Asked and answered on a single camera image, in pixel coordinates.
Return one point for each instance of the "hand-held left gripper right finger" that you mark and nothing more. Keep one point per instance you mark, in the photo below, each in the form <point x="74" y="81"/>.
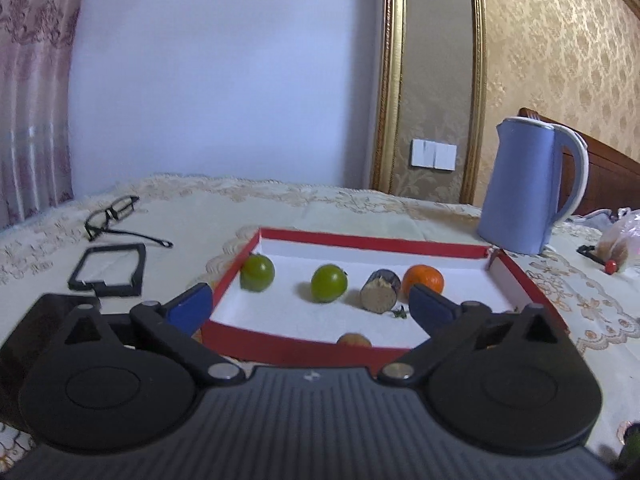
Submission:
<point x="430" y="310"/>

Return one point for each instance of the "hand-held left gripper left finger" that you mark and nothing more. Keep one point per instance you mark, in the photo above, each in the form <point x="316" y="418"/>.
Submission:
<point x="187" y="307"/>

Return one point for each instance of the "orange mandarin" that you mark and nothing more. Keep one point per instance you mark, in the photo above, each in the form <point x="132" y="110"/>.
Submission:
<point x="425" y="276"/>

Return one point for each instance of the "cylindrical cut wood piece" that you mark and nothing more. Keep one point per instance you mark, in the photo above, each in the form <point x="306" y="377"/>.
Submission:
<point x="379" y="292"/>

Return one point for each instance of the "small yellow-brown fruit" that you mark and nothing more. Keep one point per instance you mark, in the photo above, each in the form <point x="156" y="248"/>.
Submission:
<point x="354" y="341"/>

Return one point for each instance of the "green tomato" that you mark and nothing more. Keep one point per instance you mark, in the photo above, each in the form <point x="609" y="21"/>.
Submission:
<point x="329" y="283"/>
<point x="256" y="272"/>

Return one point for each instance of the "red shallow cardboard box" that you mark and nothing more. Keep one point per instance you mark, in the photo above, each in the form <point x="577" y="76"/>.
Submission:
<point x="300" y="347"/>

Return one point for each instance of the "small green stem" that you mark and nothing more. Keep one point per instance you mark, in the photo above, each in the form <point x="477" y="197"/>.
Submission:
<point x="398" y="313"/>

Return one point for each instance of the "black eyeglasses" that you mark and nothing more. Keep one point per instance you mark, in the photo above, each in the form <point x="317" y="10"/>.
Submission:
<point x="124" y="205"/>

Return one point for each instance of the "blue electric kettle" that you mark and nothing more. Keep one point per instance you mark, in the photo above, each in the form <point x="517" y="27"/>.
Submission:
<point x="520" y="195"/>

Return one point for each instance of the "black flat object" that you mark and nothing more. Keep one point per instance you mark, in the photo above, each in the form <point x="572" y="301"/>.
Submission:
<point x="587" y="252"/>

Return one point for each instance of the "red cherry tomato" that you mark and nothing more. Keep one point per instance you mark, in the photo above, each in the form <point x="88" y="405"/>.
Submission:
<point x="610" y="266"/>

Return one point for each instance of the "clear plastic bag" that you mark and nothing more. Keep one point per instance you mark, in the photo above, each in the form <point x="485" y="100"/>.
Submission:
<point x="625" y="240"/>

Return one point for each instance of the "wooden headboard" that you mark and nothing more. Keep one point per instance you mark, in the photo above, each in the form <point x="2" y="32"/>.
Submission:
<point x="610" y="175"/>

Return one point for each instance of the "pink patterned curtain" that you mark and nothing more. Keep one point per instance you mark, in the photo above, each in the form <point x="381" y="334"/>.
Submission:
<point x="30" y="110"/>

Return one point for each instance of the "black rectangular frame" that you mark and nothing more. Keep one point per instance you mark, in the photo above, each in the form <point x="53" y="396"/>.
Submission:
<point x="139" y="270"/>

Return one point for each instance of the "white wall switch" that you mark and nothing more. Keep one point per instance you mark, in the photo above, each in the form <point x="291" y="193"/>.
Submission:
<point x="434" y="154"/>

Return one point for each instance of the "gold wall moulding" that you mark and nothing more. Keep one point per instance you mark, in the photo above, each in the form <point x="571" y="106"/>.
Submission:
<point x="392" y="85"/>

